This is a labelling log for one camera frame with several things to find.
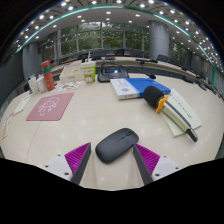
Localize dark conference microphone console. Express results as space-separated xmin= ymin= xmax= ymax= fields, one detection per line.
xmin=96 ymin=61 xmax=130 ymax=83

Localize white lidded mug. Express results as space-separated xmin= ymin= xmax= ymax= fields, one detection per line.
xmin=35 ymin=74 xmax=48 ymax=93

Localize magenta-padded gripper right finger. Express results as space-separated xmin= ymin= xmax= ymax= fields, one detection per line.
xmin=132 ymin=143 xmax=184 ymax=186

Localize long curved conference desk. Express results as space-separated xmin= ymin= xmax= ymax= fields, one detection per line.
xmin=49 ymin=55 xmax=224 ymax=98

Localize green printed paper cup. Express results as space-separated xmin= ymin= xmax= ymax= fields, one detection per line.
xmin=81 ymin=64 xmax=97 ymax=85

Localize red and white brochure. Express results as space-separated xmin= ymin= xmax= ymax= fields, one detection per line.
xmin=1 ymin=111 xmax=16 ymax=141

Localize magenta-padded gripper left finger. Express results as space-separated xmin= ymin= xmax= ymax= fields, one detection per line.
xmin=42 ymin=142 xmax=92 ymax=186

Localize black computer mouse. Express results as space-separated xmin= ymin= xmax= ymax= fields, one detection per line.
xmin=94 ymin=127 xmax=140 ymax=165

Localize beige organizer box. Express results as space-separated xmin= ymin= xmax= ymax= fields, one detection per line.
xmin=58 ymin=64 xmax=85 ymax=84

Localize red thermos bottle green band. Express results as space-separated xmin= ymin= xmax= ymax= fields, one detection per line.
xmin=40 ymin=60 xmax=56 ymax=92

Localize colourful sticker sheet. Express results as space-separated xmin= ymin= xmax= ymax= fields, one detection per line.
xmin=51 ymin=80 xmax=83 ymax=93

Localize group of ceiling lights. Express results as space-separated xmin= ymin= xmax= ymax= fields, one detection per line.
xmin=13 ymin=0 xmax=224 ymax=73

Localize pink mouse pad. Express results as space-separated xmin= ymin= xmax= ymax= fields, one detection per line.
xmin=25 ymin=92 xmax=75 ymax=122

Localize white booklet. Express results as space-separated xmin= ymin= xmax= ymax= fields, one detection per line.
xmin=162 ymin=88 xmax=203 ymax=138

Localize blue and white book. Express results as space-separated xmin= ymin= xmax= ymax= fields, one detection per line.
xmin=109 ymin=77 xmax=172 ymax=101

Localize group of dark chairs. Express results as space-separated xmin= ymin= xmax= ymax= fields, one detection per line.
xmin=89 ymin=48 xmax=208 ymax=73

